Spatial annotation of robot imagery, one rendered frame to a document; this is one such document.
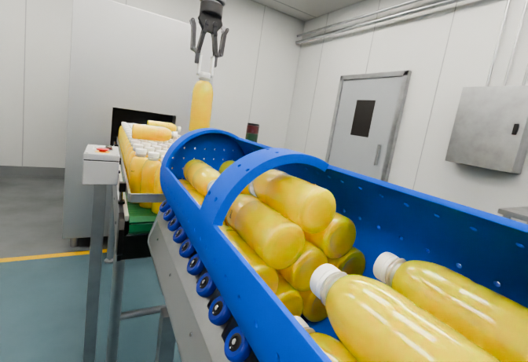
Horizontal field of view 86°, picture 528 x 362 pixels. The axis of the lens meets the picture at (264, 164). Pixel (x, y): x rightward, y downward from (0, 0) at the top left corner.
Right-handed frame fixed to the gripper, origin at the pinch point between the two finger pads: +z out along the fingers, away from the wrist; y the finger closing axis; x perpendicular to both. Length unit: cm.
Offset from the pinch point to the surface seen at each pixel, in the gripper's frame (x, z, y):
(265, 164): -63, 22, -6
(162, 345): -18, 91, -9
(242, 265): -74, 32, -14
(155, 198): -1.8, 46.8, -13.0
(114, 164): 1.0, 36.3, -26.0
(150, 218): -3, 54, -14
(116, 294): 27, 100, -22
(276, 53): 417, -119, 252
